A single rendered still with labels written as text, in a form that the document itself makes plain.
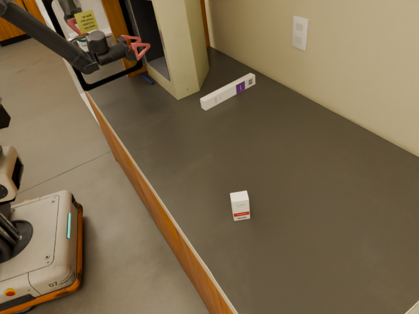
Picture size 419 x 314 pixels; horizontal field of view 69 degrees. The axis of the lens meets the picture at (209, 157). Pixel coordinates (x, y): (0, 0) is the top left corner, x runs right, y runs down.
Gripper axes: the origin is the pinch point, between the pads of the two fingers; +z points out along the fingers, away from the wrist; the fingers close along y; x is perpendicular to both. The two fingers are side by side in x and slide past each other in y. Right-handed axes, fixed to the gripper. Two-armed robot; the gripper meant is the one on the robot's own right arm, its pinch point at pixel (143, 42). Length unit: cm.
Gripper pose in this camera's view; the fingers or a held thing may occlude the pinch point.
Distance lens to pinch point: 136.4
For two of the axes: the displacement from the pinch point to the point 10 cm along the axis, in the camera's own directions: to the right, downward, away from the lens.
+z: 8.4, -4.4, 3.1
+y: -5.3, -5.3, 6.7
